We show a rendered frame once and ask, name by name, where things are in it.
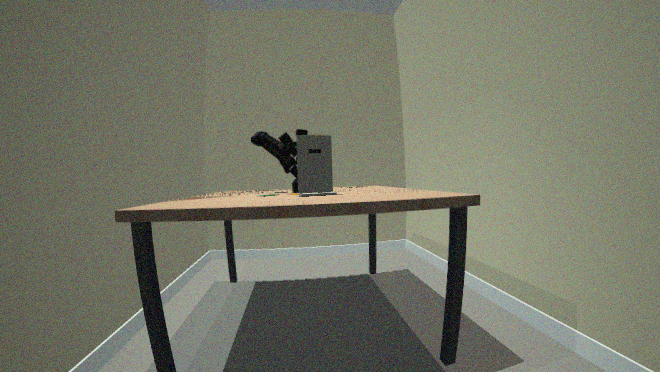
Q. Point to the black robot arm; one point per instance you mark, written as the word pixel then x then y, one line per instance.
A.
pixel 279 150

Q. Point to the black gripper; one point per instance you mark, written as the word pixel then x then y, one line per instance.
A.
pixel 300 132

